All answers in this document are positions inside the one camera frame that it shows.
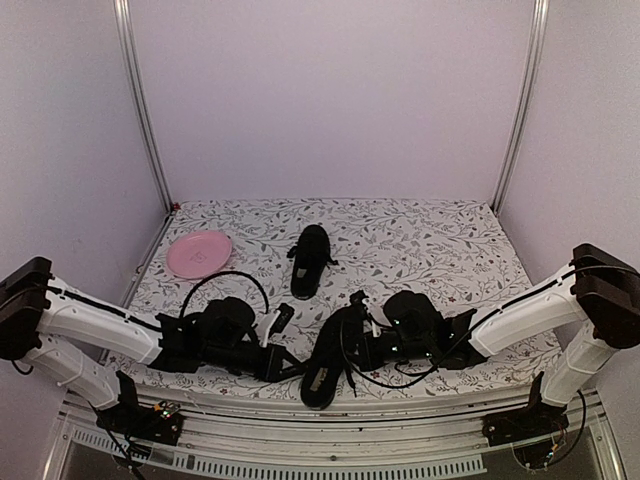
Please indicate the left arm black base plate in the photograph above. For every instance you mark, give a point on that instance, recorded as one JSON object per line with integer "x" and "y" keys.
{"x": 161, "y": 423}

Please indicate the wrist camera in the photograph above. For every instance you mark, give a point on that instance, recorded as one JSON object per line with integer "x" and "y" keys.
{"x": 273, "y": 323}
{"x": 362, "y": 310}

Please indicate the aluminium front rail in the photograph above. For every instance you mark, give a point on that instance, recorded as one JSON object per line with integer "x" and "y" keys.
{"x": 227, "y": 437}

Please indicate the aluminium frame post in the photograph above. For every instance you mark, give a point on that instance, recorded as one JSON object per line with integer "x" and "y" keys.
{"x": 532, "y": 63}
{"x": 126, "y": 37}

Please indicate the floral patterned table mat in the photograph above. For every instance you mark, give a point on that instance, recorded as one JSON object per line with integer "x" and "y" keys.
{"x": 455, "y": 252}

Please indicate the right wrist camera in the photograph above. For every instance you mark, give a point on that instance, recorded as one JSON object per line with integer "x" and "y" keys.
{"x": 362, "y": 310}

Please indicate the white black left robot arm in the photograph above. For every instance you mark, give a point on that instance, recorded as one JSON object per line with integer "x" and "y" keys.
{"x": 44, "y": 322}

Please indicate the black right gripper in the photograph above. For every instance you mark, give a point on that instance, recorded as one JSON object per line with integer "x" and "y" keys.
{"x": 368, "y": 358}

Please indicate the left aluminium frame post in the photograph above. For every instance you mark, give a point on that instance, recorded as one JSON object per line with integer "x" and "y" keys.
{"x": 126, "y": 37}

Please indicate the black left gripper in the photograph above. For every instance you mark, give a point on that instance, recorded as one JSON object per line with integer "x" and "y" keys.
{"x": 272, "y": 368}

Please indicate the right aluminium frame post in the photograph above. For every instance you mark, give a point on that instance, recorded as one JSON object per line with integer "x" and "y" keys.
{"x": 532, "y": 63}

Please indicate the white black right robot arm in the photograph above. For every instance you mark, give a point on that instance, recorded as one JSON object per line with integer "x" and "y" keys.
{"x": 595, "y": 297}

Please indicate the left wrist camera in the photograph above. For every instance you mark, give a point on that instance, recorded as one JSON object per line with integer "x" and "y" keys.
{"x": 273, "y": 323}

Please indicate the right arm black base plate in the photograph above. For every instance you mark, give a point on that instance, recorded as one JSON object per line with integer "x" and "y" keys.
{"x": 524, "y": 423}

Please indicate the pink plastic plate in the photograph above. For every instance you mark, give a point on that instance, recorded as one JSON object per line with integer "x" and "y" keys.
{"x": 198, "y": 254}

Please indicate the black canvas shoe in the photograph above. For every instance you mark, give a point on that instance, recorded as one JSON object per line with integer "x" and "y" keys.
{"x": 311, "y": 255}
{"x": 354, "y": 320}

